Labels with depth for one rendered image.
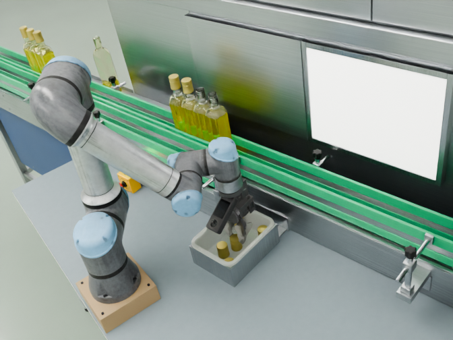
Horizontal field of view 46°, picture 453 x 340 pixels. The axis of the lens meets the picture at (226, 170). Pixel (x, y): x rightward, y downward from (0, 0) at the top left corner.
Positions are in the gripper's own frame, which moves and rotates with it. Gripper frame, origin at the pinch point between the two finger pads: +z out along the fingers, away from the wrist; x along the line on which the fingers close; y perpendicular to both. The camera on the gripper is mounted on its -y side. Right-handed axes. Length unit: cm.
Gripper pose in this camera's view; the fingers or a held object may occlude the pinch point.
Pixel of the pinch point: (235, 239)
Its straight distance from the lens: 166.8
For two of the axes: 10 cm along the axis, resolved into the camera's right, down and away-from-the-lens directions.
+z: 1.5, 7.7, 6.1
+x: -7.5, -3.1, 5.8
